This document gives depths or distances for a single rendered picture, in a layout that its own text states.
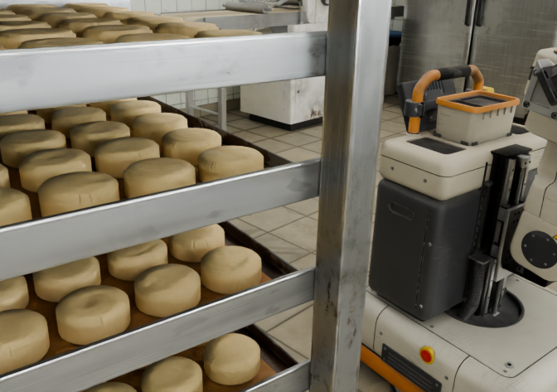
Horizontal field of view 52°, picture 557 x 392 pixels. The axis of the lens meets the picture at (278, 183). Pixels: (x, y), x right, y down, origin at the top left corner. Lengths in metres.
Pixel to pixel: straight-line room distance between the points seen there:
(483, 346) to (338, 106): 1.45
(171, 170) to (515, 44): 4.71
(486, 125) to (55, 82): 1.52
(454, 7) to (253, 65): 4.92
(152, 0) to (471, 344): 3.72
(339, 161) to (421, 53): 5.04
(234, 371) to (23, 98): 0.29
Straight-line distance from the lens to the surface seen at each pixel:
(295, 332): 2.20
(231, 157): 0.42
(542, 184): 1.62
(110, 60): 0.32
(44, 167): 0.43
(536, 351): 1.82
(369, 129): 0.39
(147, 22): 0.50
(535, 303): 2.05
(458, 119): 1.71
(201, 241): 0.50
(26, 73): 0.31
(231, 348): 0.52
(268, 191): 0.39
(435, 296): 1.75
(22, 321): 0.42
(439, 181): 1.58
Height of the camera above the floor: 1.29
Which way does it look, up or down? 21 degrees down
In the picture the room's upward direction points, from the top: 1 degrees clockwise
